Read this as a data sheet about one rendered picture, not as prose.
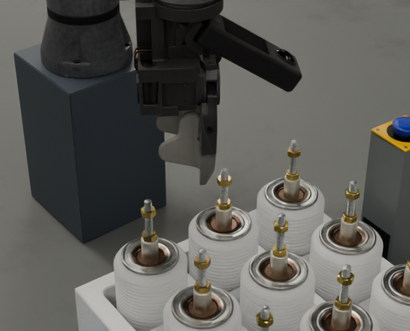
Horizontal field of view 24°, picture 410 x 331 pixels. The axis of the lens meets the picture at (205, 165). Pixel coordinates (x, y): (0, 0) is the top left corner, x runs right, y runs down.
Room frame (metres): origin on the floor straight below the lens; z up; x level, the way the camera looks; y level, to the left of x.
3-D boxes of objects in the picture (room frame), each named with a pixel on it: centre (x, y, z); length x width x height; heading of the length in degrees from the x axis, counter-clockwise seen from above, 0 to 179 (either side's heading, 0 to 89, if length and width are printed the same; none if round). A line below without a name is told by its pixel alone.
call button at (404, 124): (1.16, -0.29, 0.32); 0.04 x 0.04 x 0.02
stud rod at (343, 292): (0.83, -0.16, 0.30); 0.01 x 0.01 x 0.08
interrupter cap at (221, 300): (0.86, 0.00, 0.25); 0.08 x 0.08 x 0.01
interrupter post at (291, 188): (1.09, -0.12, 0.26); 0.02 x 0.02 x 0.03
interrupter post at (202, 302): (0.86, 0.00, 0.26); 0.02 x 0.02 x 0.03
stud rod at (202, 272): (0.86, 0.00, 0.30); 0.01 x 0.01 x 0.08
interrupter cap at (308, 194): (1.09, -0.12, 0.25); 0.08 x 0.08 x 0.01
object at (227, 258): (1.02, -0.03, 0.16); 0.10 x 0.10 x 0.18
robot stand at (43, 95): (1.41, 0.20, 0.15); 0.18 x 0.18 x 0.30; 38
